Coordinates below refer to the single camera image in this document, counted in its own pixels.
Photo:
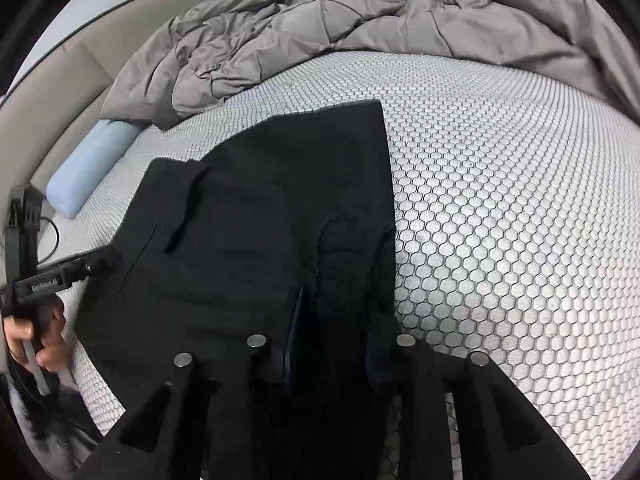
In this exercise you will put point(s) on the person's dark hair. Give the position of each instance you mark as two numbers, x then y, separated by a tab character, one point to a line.
25	395

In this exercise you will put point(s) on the light blue pillow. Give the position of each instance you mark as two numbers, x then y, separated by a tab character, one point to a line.
85	170

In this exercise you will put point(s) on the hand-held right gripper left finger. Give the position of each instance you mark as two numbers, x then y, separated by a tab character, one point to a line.
292	335

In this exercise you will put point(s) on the person's left hand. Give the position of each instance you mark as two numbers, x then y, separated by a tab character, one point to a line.
50	355

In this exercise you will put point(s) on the black pants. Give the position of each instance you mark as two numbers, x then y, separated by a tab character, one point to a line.
250	210

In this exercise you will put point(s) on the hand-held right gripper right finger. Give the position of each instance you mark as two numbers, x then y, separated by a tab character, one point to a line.
415	385

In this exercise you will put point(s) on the beige bed headboard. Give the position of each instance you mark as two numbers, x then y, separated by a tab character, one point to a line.
60	90

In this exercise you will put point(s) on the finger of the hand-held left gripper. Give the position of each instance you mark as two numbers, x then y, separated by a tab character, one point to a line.
102	260

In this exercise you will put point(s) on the grey quilted comforter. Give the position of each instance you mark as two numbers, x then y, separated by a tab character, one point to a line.
325	25

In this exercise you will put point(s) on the person's grey clothing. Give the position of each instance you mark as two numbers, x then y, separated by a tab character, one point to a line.
45	445

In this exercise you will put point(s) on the white honeycomb mattress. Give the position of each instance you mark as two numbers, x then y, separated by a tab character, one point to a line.
500	210

